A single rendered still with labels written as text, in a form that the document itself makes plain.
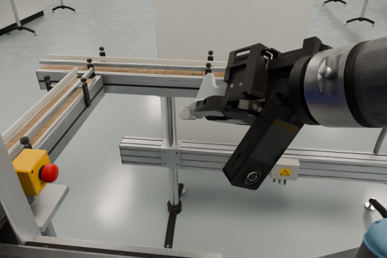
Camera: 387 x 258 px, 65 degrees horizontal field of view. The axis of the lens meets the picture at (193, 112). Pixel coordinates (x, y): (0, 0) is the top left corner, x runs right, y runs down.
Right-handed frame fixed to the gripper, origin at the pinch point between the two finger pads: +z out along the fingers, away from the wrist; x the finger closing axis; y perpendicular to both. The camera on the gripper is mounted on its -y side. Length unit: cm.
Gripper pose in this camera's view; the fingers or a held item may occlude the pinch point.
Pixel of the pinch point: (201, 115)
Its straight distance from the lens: 46.5
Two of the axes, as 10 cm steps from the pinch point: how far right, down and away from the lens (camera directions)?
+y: 2.0, -9.6, 1.7
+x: -8.0, -2.6, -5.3
